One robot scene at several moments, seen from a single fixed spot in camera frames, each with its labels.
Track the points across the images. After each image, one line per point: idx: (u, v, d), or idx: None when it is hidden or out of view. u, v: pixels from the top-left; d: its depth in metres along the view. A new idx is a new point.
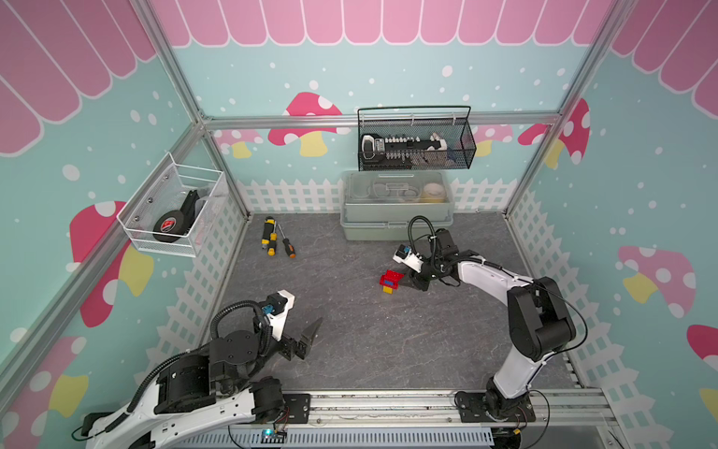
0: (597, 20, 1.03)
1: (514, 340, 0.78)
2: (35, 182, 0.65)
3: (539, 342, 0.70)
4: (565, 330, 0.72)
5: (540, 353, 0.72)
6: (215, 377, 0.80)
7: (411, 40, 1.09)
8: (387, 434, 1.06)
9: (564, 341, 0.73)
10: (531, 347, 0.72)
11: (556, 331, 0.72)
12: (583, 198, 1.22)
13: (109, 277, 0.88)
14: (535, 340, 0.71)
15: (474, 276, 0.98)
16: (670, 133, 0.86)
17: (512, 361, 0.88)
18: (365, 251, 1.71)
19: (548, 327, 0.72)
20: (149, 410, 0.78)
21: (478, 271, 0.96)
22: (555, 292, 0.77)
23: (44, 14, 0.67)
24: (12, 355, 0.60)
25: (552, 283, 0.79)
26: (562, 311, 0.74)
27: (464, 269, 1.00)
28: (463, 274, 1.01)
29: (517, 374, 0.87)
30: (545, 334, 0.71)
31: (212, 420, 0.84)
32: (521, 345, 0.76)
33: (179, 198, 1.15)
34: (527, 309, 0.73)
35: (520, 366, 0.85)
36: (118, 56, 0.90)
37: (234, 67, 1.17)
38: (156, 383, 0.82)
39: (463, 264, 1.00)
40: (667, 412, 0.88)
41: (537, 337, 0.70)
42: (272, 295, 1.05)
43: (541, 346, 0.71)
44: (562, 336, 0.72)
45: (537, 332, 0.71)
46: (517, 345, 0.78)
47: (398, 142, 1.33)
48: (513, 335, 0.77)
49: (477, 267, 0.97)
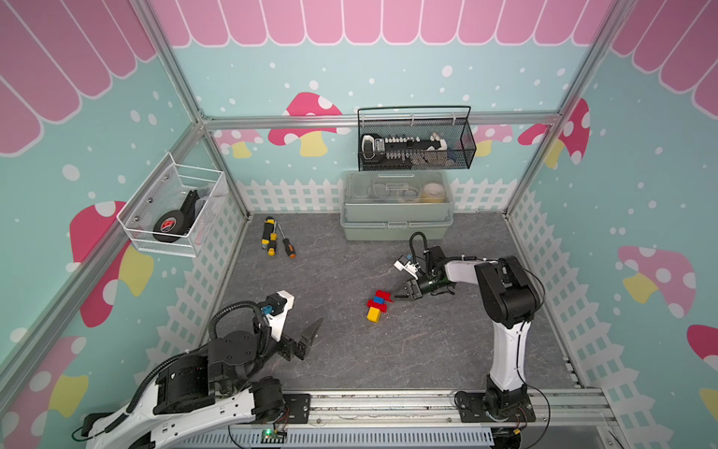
0: (596, 20, 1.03)
1: (486, 310, 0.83)
2: (35, 181, 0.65)
3: (506, 308, 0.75)
4: (529, 297, 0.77)
5: (509, 318, 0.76)
6: (213, 377, 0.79)
7: (411, 40, 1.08)
8: (387, 434, 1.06)
9: (529, 308, 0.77)
10: (500, 314, 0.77)
11: (520, 297, 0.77)
12: (583, 199, 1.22)
13: (109, 277, 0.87)
14: (501, 307, 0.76)
15: (457, 272, 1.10)
16: (670, 133, 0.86)
17: (499, 346, 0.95)
18: (366, 251, 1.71)
19: (512, 295, 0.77)
20: (145, 413, 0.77)
21: (457, 267, 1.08)
22: (517, 264, 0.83)
23: (44, 13, 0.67)
24: (11, 356, 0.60)
25: (514, 258, 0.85)
26: (524, 279, 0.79)
27: (450, 267, 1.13)
28: (450, 273, 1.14)
29: (504, 357, 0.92)
30: (510, 301, 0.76)
31: (211, 417, 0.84)
32: (492, 314, 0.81)
33: (179, 198, 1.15)
34: (491, 278, 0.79)
35: (502, 343, 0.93)
36: (118, 55, 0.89)
37: (234, 66, 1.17)
38: (155, 383, 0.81)
39: (449, 264, 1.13)
40: (668, 412, 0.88)
41: (504, 303, 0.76)
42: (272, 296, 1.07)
43: (508, 311, 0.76)
44: (528, 303, 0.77)
45: (501, 299, 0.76)
46: (492, 318, 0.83)
47: (398, 142, 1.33)
48: (486, 306, 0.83)
49: (458, 263, 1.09)
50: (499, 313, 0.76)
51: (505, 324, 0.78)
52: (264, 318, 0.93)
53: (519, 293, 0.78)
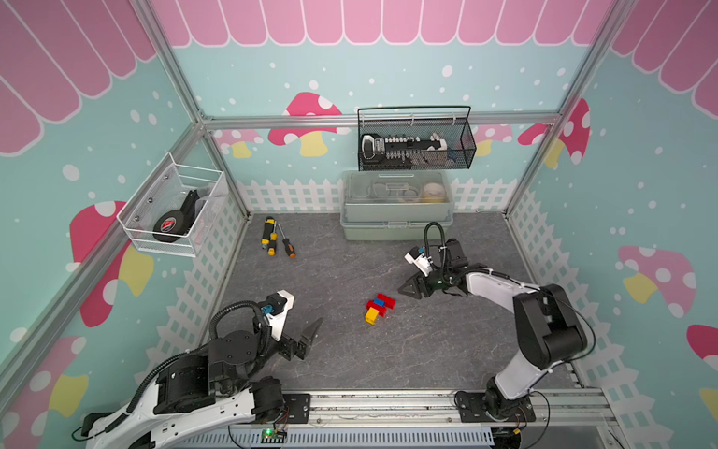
0: (597, 20, 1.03)
1: (523, 346, 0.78)
2: (36, 182, 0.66)
3: (548, 350, 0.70)
4: (575, 339, 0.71)
5: (549, 360, 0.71)
6: (214, 376, 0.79)
7: (411, 39, 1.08)
8: (388, 434, 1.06)
9: (573, 351, 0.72)
10: (539, 354, 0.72)
11: (565, 339, 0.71)
12: (583, 198, 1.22)
13: (110, 277, 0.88)
14: (542, 348, 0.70)
15: (481, 286, 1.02)
16: (670, 134, 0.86)
17: (518, 366, 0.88)
18: (366, 251, 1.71)
19: (556, 336, 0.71)
20: (146, 413, 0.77)
21: (483, 282, 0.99)
22: (563, 299, 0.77)
23: (44, 13, 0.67)
24: (11, 355, 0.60)
25: (560, 291, 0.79)
26: (571, 319, 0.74)
27: (472, 280, 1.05)
28: (471, 285, 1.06)
29: (518, 378, 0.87)
30: (553, 342, 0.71)
31: (210, 418, 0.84)
32: (529, 352, 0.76)
33: (179, 198, 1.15)
34: (534, 315, 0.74)
35: (526, 370, 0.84)
36: (117, 55, 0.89)
37: (234, 66, 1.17)
38: (156, 383, 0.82)
39: (471, 275, 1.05)
40: (668, 413, 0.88)
41: (546, 343, 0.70)
42: (272, 296, 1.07)
43: (549, 354, 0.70)
44: (572, 345, 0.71)
45: (544, 340, 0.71)
46: (527, 355, 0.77)
47: (398, 142, 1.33)
48: (523, 342, 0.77)
49: (483, 277, 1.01)
50: (539, 354, 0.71)
51: (543, 365, 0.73)
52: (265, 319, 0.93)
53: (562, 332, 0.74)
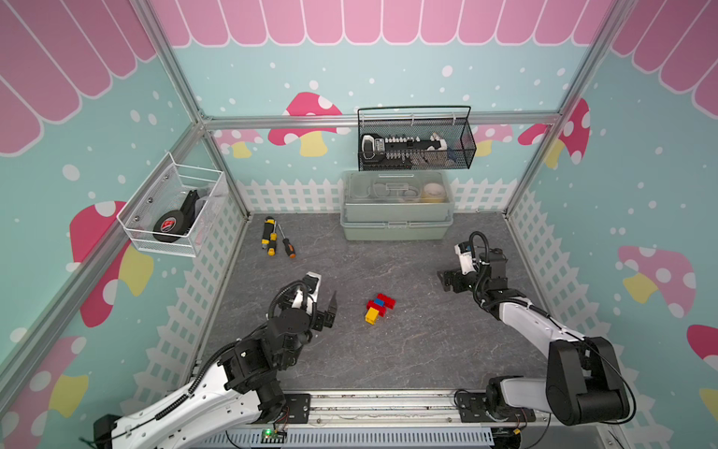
0: (597, 20, 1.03)
1: (551, 395, 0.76)
2: (36, 182, 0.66)
3: (580, 410, 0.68)
4: (611, 403, 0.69)
5: (578, 419, 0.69)
6: (277, 349, 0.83)
7: (411, 39, 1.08)
8: (388, 434, 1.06)
9: (607, 415, 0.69)
10: (569, 411, 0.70)
11: (600, 401, 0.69)
12: (583, 198, 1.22)
13: (110, 277, 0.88)
14: (575, 407, 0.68)
15: (516, 318, 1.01)
16: (669, 134, 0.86)
17: (532, 391, 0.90)
18: (366, 251, 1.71)
19: (591, 396, 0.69)
20: (213, 390, 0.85)
21: (520, 316, 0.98)
22: (609, 359, 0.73)
23: (44, 14, 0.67)
24: (12, 355, 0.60)
25: (607, 348, 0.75)
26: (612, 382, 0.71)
27: (506, 311, 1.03)
28: (503, 314, 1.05)
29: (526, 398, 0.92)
30: (586, 402, 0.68)
31: (217, 421, 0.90)
32: (556, 404, 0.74)
33: (179, 198, 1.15)
34: (571, 370, 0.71)
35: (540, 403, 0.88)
36: (118, 56, 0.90)
37: (234, 66, 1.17)
38: (219, 365, 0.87)
39: (506, 305, 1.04)
40: (668, 412, 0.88)
41: (579, 400, 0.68)
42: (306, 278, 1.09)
43: (580, 413, 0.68)
44: (606, 409, 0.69)
45: (577, 398, 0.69)
46: (555, 407, 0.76)
47: (398, 142, 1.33)
48: (552, 392, 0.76)
49: (521, 311, 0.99)
50: (569, 410, 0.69)
51: (570, 422, 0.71)
52: (311, 298, 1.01)
53: (600, 392, 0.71)
